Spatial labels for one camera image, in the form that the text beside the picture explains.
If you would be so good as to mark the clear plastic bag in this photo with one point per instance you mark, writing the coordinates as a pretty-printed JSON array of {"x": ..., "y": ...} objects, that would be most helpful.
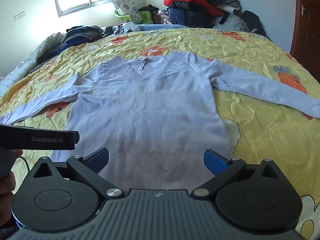
[{"x": 235, "y": 22}]

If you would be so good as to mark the black garment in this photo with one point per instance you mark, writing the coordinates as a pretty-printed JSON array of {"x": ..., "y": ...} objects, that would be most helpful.
[{"x": 253, "y": 22}]

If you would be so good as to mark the person's left hand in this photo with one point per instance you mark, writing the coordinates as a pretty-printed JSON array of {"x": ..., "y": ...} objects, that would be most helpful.
[{"x": 6, "y": 190}]

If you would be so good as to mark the brown wooden door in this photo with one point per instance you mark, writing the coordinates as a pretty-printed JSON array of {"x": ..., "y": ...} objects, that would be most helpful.
[{"x": 307, "y": 35}]

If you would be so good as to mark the dark cloth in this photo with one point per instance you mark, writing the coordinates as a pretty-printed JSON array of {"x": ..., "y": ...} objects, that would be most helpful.
[{"x": 148, "y": 8}]

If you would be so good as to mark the white floral pillow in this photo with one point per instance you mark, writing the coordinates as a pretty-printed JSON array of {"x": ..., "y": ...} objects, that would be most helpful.
[{"x": 125, "y": 6}]

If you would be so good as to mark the black puffer jacket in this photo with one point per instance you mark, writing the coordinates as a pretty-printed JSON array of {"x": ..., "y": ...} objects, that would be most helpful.
[{"x": 192, "y": 5}]

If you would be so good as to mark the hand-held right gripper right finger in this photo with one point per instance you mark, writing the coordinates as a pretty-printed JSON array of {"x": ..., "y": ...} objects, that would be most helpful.
[{"x": 214, "y": 162}]

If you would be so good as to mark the white wall switch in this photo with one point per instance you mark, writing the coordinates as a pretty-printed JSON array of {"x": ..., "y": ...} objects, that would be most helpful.
[{"x": 20, "y": 15}]

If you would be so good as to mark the blue quilted blanket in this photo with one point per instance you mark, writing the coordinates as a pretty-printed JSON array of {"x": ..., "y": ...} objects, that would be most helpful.
[{"x": 162, "y": 27}]

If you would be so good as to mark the lavender long-sleeve shirt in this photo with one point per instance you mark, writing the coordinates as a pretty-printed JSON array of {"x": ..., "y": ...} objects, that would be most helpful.
[{"x": 150, "y": 105}]

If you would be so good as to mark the black striped cloth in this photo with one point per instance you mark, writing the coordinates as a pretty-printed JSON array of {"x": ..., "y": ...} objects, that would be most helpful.
[{"x": 40, "y": 66}]

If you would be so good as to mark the yellow floral quilt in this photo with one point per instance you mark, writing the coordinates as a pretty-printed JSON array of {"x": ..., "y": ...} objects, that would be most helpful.
[{"x": 262, "y": 130}]

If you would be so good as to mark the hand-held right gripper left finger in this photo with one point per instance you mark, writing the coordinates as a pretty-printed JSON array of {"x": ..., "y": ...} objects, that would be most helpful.
[{"x": 98, "y": 158}]

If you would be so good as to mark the white quilted blanket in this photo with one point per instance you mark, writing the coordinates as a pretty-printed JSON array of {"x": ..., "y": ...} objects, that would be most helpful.
[{"x": 32, "y": 55}]

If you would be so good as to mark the green box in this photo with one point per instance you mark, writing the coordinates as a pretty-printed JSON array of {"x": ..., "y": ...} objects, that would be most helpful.
[{"x": 146, "y": 16}]

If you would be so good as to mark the white plastic bag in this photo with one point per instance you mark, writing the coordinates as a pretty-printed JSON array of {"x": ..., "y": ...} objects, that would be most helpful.
[{"x": 128, "y": 27}]

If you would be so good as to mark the checkered cloth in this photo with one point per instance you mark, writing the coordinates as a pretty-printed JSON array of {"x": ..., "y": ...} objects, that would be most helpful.
[{"x": 163, "y": 17}]

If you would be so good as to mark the pile of dark clothes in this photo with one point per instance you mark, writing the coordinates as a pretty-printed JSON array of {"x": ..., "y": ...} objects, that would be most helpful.
[{"x": 80, "y": 36}]

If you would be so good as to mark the navy jacket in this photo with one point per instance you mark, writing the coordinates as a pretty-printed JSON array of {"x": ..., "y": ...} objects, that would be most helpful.
[{"x": 185, "y": 18}]

